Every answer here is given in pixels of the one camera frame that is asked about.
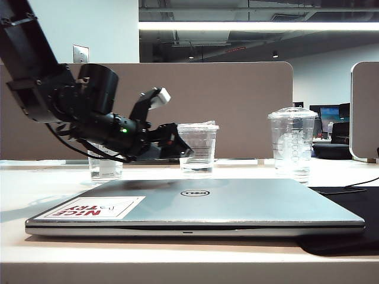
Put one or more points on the black ceiling spot lamp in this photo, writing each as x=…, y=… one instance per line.
x=275, y=54

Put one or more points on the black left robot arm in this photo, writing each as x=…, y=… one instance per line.
x=26, y=59

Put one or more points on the black laptop sleeve mat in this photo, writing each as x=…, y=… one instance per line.
x=352, y=230

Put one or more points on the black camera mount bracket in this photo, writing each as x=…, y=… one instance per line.
x=142, y=108

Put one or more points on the clear cup with white label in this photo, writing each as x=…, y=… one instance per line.
x=105, y=170

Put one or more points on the black office chair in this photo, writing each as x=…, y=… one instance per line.
x=340, y=133

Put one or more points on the wide brown desk partition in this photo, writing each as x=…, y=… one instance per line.
x=222, y=97

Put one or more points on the silver Dell laptop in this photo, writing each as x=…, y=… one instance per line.
x=237, y=204

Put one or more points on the long white ceiling light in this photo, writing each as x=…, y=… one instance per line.
x=251, y=26

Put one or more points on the clear dome-lid plastic cup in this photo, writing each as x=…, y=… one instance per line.
x=293, y=142

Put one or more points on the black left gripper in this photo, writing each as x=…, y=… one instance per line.
x=154, y=142

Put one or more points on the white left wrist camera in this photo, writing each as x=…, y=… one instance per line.
x=161, y=97

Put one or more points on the black round cushion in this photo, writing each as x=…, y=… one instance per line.
x=331, y=151

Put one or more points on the clear flat-lid plastic cup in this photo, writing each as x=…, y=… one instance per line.
x=202, y=148

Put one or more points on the monitor with blue screen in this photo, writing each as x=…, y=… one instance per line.
x=329, y=114

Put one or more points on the brown partition with white edge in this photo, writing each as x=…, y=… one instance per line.
x=365, y=112

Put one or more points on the white red Nice Try sticker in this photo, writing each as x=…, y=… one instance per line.
x=94, y=208

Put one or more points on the metal wall outlet plate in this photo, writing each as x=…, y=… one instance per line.
x=80, y=54

